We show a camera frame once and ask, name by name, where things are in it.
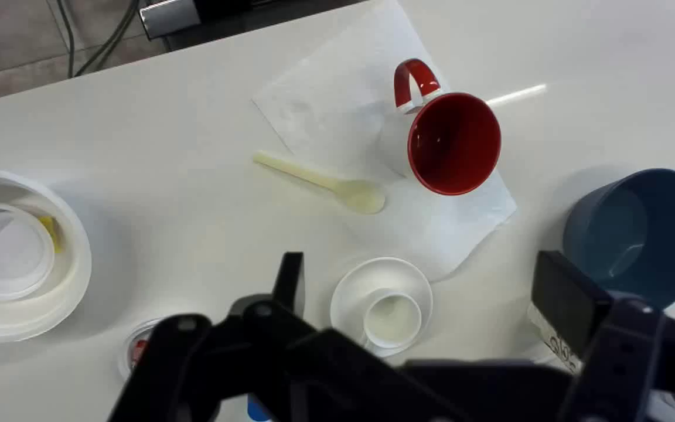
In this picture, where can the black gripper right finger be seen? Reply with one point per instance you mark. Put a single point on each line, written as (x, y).
(628, 343)

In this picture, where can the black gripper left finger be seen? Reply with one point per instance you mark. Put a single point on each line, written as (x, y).
(199, 353)

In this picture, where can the cream plastic spoon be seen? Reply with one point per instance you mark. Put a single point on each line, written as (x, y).
(358, 192)

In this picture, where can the blue bowl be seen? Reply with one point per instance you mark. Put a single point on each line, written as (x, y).
(650, 226)

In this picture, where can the large white bowl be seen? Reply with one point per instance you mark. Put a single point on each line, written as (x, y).
(11, 259)

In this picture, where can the small dish with packets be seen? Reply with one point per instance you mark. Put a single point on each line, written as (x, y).
(140, 343)

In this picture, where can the small white saucer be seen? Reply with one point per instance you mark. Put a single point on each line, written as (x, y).
(352, 285)

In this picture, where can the white mug red inside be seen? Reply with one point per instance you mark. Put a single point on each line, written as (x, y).
(455, 143)

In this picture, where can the white stick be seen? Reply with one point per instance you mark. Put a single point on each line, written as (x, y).
(520, 94)

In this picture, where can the white paper napkin sheet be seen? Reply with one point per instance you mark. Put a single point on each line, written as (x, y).
(339, 94)

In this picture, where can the silver box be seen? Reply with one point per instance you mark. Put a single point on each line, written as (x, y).
(168, 16)

